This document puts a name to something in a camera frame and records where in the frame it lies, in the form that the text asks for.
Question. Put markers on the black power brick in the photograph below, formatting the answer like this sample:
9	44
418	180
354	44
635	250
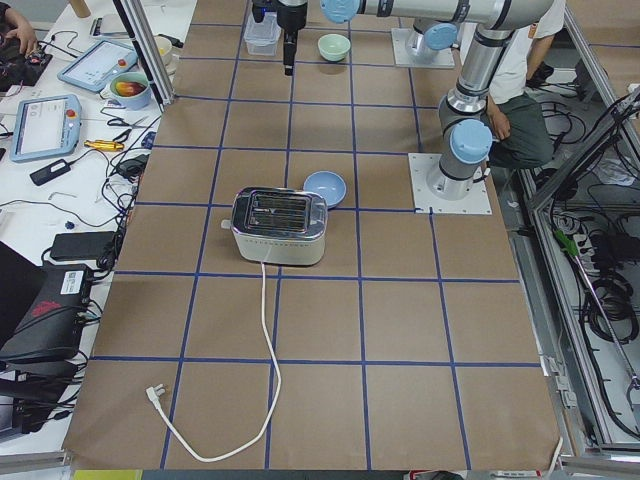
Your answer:
81	246

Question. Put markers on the clear plastic lidded container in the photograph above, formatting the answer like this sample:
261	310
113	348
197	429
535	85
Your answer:
261	38

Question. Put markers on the blue bowl with fruit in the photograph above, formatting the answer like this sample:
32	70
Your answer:
131	90

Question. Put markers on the black power adapter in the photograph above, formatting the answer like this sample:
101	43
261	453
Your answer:
50	172

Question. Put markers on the silver white toaster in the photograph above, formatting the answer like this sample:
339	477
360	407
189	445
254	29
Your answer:
279	225

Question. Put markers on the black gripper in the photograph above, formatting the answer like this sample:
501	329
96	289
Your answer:
288	15

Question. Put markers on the aluminium frame post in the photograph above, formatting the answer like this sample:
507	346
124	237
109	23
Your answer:
134	19

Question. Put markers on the teach pendant tablet near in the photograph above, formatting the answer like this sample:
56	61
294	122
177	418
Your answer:
46	128

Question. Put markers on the black scissors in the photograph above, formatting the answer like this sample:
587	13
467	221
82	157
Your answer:
128	127

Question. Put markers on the green handled grabber tool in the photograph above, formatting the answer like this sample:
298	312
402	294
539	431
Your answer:
569	247

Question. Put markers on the orange handled tool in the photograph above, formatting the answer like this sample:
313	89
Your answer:
104	145

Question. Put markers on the cream bowl with lemon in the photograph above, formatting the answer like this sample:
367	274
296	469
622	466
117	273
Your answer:
165	49

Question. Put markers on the green bowl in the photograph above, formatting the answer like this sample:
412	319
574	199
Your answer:
333	47

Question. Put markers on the person in white shirt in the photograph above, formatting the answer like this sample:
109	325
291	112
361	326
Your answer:
515	118

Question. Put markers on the teach pendant tablet far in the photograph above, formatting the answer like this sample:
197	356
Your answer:
99	65

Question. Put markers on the black laptop computer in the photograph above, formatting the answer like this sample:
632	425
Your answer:
41	309

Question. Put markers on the teach pendant tablet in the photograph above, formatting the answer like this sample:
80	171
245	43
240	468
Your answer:
46	128
99	65

